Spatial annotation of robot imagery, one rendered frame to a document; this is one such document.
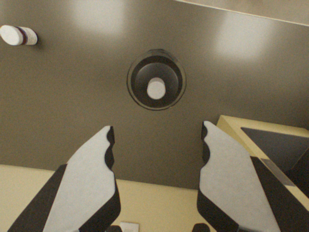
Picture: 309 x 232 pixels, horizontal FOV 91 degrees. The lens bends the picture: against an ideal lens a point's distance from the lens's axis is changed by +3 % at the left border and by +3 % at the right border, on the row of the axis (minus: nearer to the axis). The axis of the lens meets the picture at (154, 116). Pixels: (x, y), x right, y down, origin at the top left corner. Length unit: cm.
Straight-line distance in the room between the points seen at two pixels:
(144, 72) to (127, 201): 60
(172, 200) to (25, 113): 69
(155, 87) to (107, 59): 31
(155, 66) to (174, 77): 4
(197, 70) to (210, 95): 10
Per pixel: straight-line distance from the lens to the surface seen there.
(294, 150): 70
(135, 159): 67
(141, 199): 76
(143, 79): 26
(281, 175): 40
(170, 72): 25
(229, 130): 52
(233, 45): 54
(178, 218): 75
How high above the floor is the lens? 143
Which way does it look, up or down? 64 degrees down
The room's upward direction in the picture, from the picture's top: 177 degrees counter-clockwise
